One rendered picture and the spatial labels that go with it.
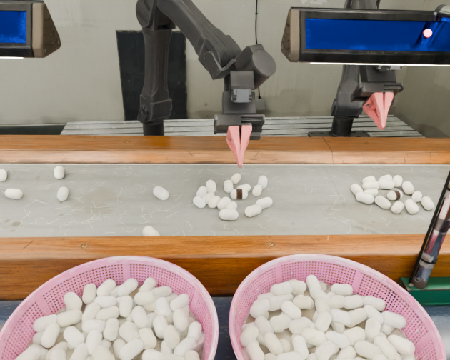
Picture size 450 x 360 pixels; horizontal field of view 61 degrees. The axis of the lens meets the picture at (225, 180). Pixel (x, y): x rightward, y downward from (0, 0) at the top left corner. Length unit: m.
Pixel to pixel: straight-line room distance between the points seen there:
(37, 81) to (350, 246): 2.52
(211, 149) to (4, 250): 0.49
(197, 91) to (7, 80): 1.25
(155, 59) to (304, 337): 0.76
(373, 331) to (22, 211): 0.64
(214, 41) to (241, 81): 0.15
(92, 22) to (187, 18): 1.86
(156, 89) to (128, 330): 0.70
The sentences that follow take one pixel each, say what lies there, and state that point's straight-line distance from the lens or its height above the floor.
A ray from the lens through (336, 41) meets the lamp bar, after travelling 0.62.
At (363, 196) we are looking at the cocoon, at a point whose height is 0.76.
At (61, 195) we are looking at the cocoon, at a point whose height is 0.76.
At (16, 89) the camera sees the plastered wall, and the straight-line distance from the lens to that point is 2.97.
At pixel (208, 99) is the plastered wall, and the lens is 2.83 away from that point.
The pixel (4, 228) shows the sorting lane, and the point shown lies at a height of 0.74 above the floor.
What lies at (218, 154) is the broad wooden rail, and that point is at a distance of 0.93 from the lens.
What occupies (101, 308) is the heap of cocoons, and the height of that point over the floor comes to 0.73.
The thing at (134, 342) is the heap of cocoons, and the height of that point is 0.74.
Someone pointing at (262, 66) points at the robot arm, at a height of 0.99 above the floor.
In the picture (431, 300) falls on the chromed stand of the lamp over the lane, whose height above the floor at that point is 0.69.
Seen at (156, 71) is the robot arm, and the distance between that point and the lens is 1.06.
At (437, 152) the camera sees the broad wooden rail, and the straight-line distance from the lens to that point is 1.10.
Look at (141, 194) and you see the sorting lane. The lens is 0.82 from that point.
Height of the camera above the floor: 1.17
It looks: 30 degrees down
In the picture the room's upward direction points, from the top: 2 degrees clockwise
